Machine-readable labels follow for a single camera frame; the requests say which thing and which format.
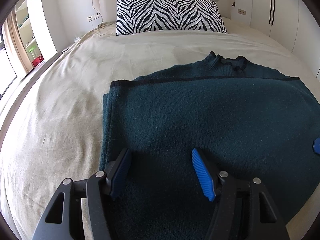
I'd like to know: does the white wardrobe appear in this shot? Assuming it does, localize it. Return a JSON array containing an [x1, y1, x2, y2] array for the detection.
[[250, 0, 320, 78]]

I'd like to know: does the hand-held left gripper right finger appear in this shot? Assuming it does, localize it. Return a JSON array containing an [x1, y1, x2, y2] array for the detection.
[[191, 148, 291, 240]]

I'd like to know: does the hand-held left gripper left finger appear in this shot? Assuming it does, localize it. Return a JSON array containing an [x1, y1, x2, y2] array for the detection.
[[31, 148, 132, 240]]

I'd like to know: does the beige bed frame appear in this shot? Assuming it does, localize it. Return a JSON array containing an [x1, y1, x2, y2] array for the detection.
[[0, 51, 66, 135]]

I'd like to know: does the beige curtain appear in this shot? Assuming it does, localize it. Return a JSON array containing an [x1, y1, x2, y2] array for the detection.
[[2, 12, 28, 76]]

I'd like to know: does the white open shelf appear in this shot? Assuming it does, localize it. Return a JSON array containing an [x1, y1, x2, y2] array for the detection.
[[14, 0, 46, 68]]

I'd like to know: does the zebra print pillow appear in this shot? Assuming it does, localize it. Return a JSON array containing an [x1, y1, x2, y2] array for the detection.
[[116, 0, 227, 36]]

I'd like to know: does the dark teal knit sweater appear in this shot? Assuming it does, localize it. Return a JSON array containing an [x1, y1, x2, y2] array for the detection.
[[99, 51, 320, 240]]

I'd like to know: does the black framed window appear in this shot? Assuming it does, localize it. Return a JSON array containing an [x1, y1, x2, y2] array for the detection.
[[0, 29, 17, 96]]

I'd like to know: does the bed with beige sheet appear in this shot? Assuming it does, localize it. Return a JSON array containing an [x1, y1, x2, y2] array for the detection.
[[0, 17, 320, 240]]

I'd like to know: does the beige upholstered headboard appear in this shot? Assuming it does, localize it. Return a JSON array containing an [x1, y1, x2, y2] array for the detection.
[[91, 0, 236, 30]]

